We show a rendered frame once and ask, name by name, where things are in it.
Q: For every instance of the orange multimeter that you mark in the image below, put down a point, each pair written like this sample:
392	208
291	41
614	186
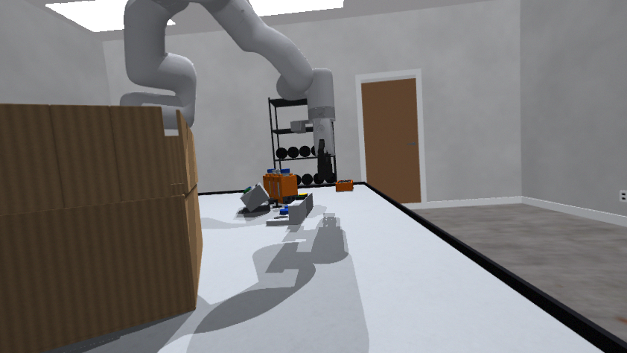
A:
344	185

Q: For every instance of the brown cardboard box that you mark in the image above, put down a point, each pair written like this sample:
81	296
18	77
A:
92	240

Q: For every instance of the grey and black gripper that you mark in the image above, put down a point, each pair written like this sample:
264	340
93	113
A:
323	138

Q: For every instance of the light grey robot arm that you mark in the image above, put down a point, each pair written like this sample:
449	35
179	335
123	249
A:
145	23

